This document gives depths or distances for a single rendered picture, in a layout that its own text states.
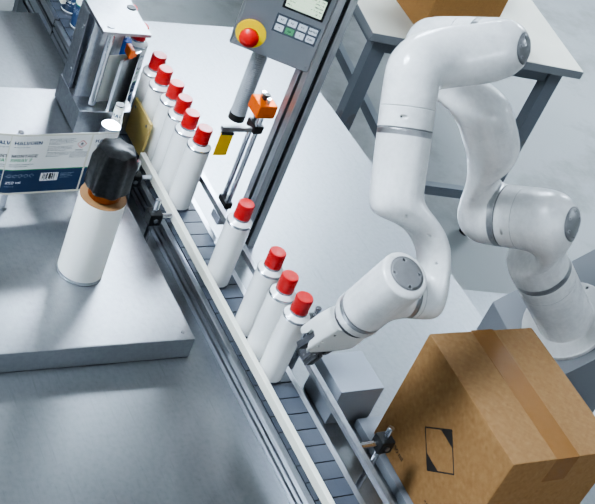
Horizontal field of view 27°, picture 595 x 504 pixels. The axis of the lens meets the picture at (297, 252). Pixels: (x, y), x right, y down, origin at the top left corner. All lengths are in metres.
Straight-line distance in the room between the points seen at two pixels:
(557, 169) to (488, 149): 3.17
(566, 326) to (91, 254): 0.96
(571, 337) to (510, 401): 0.46
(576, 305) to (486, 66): 0.67
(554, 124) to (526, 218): 3.43
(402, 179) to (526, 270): 0.53
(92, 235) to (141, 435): 0.38
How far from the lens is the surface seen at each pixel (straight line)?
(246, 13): 2.40
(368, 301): 1.98
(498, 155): 2.23
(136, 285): 2.42
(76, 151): 2.47
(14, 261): 2.39
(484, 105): 2.19
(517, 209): 2.31
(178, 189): 2.61
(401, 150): 1.97
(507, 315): 2.71
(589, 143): 5.72
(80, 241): 2.32
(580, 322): 2.59
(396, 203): 1.97
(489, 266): 4.57
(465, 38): 2.05
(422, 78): 1.98
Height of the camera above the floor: 2.43
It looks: 36 degrees down
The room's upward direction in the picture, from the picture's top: 24 degrees clockwise
